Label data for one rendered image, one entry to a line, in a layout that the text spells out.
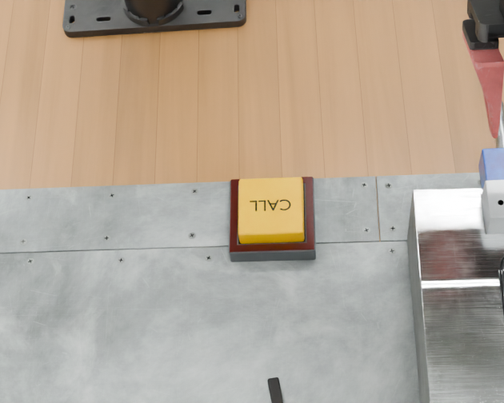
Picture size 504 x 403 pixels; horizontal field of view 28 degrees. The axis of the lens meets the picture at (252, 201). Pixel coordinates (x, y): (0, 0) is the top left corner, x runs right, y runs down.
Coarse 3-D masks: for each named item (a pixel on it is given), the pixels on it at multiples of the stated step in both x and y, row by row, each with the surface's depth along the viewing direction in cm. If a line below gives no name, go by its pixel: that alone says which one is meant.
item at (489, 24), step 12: (468, 0) 72; (480, 0) 71; (492, 0) 71; (468, 12) 72; (480, 12) 69; (492, 12) 69; (480, 24) 68; (492, 24) 67; (480, 36) 68; (492, 36) 68
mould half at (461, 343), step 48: (432, 192) 86; (480, 192) 85; (432, 240) 83; (480, 240) 83; (432, 288) 81; (480, 288) 81; (432, 336) 80; (480, 336) 79; (432, 384) 78; (480, 384) 78
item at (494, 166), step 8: (496, 144) 87; (488, 152) 85; (496, 152) 85; (480, 160) 87; (488, 160) 85; (496, 160) 85; (480, 168) 87; (488, 168) 85; (496, 168) 85; (480, 176) 87; (488, 176) 84; (496, 176) 84; (488, 184) 82; (496, 184) 82; (488, 192) 82; (496, 192) 82; (488, 200) 82; (496, 200) 82; (488, 208) 82; (496, 208) 81; (488, 216) 82; (496, 216) 81; (488, 224) 82; (496, 224) 82; (488, 232) 83; (496, 232) 83
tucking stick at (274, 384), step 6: (270, 378) 87; (276, 378) 87; (270, 384) 87; (276, 384) 87; (270, 390) 87; (276, 390) 87; (270, 396) 87; (276, 396) 87; (276, 402) 86; (282, 402) 86
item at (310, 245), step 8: (232, 184) 96; (312, 184) 95; (232, 192) 95; (312, 192) 94; (232, 200) 95; (312, 200) 94; (232, 208) 94; (312, 208) 94; (232, 216) 94; (312, 216) 93; (232, 224) 93; (312, 224) 93; (232, 232) 93; (312, 232) 92; (232, 240) 93; (312, 240) 92; (232, 248) 92; (240, 248) 92; (248, 248) 92; (256, 248) 92; (264, 248) 92; (272, 248) 92; (280, 248) 92; (288, 248) 92; (296, 248) 92; (304, 248) 92; (312, 248) 92
